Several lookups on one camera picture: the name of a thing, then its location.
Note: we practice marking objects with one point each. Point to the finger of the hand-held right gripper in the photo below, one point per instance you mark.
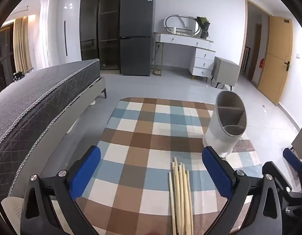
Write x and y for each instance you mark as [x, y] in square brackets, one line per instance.
[292, 160]
[282, 182]

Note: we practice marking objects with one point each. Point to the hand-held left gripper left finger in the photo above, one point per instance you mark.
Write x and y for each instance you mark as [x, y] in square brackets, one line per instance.
[85, 173]

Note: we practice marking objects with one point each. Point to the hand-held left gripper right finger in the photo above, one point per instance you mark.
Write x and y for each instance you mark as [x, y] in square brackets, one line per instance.
[217, 173]

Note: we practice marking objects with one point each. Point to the white oval utensil holder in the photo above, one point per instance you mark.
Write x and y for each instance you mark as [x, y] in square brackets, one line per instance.
[219, 132]

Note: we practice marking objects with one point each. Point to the bundle of wooden chopsticks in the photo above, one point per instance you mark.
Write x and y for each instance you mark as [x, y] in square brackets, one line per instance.
[181, 200]

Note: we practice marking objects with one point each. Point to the plaid tablecloth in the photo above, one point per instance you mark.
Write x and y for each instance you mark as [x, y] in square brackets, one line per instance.
[141, 139]

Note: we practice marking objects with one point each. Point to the beige striped cushion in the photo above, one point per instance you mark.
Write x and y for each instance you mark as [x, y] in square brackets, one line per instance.
[11, 213]

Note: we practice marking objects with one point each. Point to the wooden door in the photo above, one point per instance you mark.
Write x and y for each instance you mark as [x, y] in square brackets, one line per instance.
[273, 73]

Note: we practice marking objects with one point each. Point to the dark grey quilted mattress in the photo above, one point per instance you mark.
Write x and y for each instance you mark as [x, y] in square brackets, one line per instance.
[31, 98]

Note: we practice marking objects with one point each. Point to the grey nightstand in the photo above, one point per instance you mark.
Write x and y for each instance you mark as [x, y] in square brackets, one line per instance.
[225, 71]

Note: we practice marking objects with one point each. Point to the white dressing table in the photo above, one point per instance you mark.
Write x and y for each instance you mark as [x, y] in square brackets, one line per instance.
[202, 58]

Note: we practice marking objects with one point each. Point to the small black object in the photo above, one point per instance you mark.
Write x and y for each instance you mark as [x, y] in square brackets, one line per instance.
[18, 76]

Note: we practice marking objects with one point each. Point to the dark window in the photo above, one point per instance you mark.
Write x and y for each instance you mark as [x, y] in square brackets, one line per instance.
[4, 61]

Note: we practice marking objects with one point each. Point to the beige curtain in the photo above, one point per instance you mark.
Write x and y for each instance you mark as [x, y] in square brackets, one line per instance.
[21, 49]

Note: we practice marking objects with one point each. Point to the white wardrobe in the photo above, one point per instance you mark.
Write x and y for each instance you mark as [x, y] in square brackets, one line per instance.
[72, 29]

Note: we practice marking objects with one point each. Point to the dark glass-door wardrobe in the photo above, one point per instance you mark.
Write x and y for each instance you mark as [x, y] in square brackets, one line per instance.
[107, 29]

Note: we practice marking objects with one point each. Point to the oval vanity mirror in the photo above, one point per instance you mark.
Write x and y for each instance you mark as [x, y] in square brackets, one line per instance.
[190, 28]

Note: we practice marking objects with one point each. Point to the green plant bouquet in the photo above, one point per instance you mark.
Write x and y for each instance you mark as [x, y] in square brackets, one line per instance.
[202, 24]

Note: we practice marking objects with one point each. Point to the dark grey refrigerator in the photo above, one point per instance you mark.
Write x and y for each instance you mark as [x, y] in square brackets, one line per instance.
[136, 29]

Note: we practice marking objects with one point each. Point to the red wall box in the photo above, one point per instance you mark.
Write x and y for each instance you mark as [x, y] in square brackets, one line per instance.
[261, 63]

